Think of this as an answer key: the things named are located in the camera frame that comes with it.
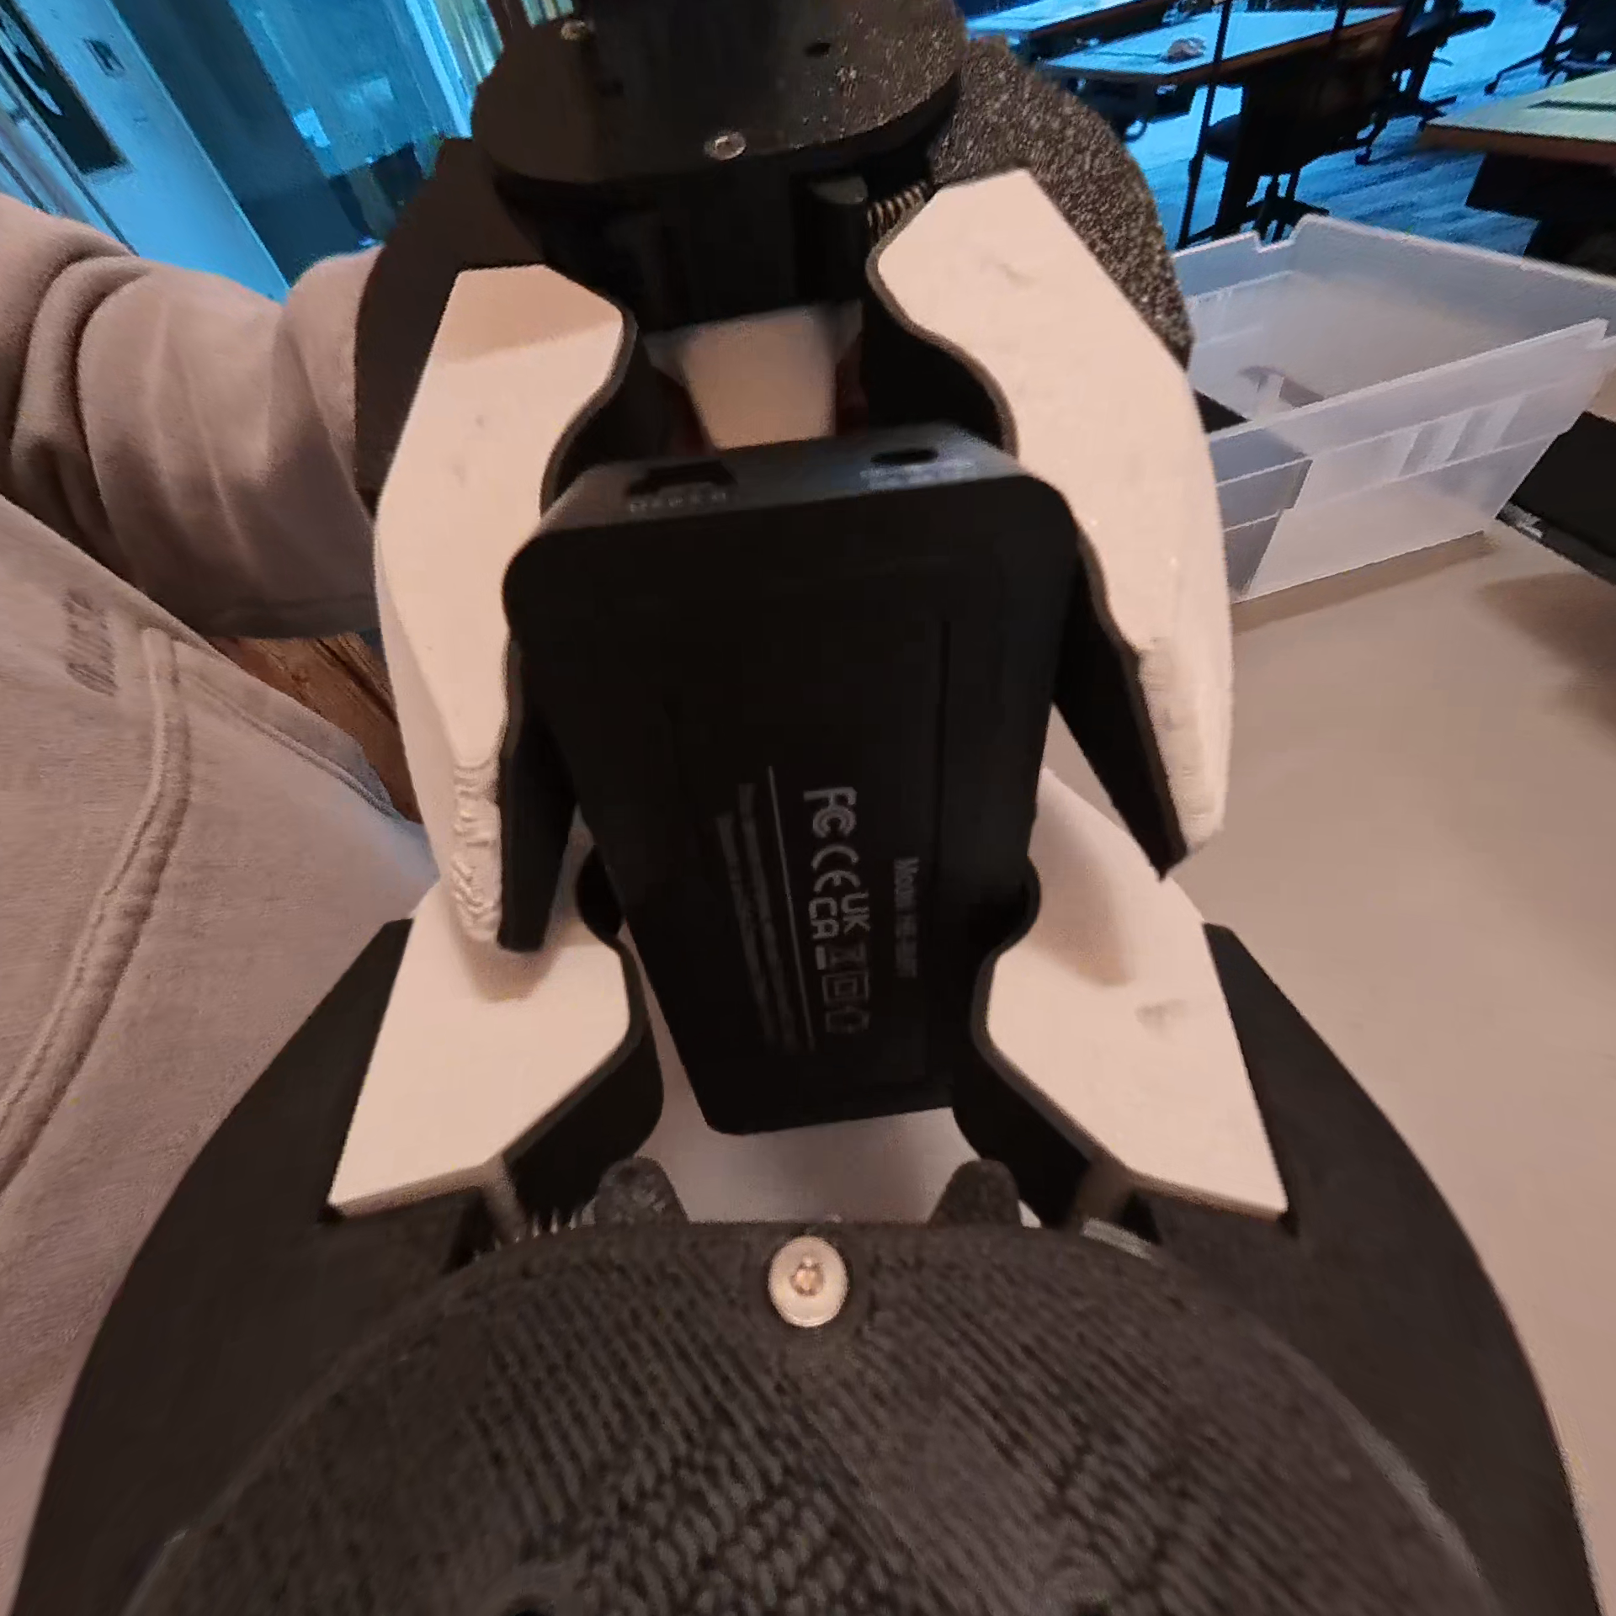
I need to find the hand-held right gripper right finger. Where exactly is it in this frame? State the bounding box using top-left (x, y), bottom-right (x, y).
top-left (972, 781), bottom-right (1292, 1233)

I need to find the wooden office table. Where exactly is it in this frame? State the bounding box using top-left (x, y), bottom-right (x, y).
top-left (1046, 6), bottom-right (1406, 144)
top-left (1419, 69), bottom-right (1616, 173)

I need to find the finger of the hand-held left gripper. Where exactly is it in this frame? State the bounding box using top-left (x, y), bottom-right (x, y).
top-left (373, 264), bottom-right (633, 955)
top-left (865, 169), bottom-right (1234, 881)

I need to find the clear plastic bin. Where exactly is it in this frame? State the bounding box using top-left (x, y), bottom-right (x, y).
top-left (1168, 214), bottom-right (1616, 603)

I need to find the person's left forearm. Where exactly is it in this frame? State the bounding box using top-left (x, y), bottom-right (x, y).
top-left (0, 193), bottom-right (388, 641)

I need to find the person's beige hoodie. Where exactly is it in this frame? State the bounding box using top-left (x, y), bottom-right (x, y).
top-left (0, 490), bottom-right (447, 1586)

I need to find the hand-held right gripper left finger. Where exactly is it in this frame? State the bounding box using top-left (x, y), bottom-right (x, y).
top-left (328, 872), bottom-right (667, 1220)

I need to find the black usb hub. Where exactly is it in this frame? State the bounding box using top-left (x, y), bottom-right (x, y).
top-left (501, 428), bottom-right (1091, 1136)

